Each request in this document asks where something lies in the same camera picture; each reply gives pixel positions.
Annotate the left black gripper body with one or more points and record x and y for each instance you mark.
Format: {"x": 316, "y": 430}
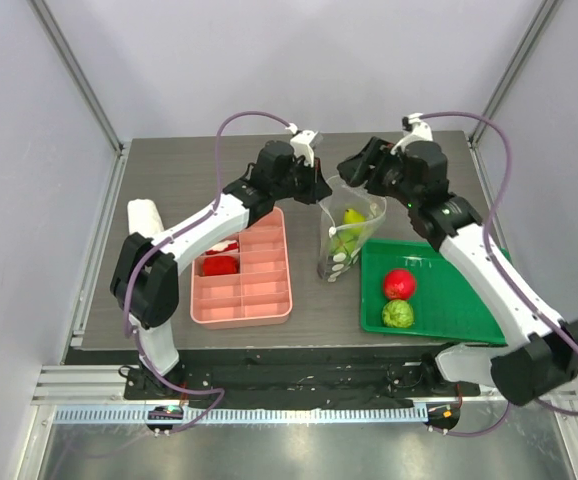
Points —
{"x": 303, "y": 180}

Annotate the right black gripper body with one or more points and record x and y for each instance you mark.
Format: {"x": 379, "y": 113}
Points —
{"x": 360, "y": 163}

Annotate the clear polka dot zip bag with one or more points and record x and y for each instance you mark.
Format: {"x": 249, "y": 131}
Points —
{"x": 339, "y": 244}

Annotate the red fake apple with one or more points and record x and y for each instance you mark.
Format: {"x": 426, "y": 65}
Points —
{"x": 399, "y": 284}

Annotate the green fake apple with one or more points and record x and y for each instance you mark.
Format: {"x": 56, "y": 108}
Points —
{"x": 398, "y": 313}

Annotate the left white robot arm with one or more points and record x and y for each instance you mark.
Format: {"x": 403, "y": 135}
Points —
{"x": 145, "y": 281}

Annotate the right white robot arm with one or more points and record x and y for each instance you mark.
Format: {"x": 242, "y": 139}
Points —
{"x": 540, "y": 353}

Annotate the yellow-green fake fruit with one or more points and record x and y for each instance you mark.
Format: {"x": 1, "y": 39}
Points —
{"x": 352, "y": 217}

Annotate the red white fabric item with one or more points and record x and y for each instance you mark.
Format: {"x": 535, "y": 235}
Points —
{"x": 224, "y": 246}

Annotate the pink divided organizer tray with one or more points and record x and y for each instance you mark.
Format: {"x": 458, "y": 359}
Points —
{"x": 260, "y": 294}

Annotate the red fabric item bottom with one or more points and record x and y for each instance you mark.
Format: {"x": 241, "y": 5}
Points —
{"x": 219, "y": 265}

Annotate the green plastic tray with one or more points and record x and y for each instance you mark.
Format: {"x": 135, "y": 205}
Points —
{"x": 444, "y": 305}

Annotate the white crumpled cloth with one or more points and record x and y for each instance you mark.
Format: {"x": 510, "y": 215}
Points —
{"x": 144, "y": 218}

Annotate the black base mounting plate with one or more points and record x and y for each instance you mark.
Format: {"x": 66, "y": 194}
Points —
{"x": 292, "y": 378}

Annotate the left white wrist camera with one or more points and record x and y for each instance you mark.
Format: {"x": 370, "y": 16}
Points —
{"x": 304, "y": 143}

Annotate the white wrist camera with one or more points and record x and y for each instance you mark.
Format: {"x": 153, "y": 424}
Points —
{"x": 415, "y": 129}
{"x": 304, "y": 143}

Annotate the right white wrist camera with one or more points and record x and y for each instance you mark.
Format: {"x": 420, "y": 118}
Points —
{"x": 415, "y": 129}

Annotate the right aluminium frame post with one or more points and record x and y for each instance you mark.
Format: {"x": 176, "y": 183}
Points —
{"x": 530, "y": 39}

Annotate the aluminium frame post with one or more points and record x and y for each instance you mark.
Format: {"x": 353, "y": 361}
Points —
{"x": 530, "y": 39}
{"x": 64, "y": 51}

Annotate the left aluminium frame post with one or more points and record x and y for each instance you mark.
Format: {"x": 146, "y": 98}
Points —
{"x": 64, "y": 51}

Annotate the white slotted cable duct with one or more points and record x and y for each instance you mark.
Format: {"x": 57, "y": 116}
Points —
{"x": 152, "y": 414}

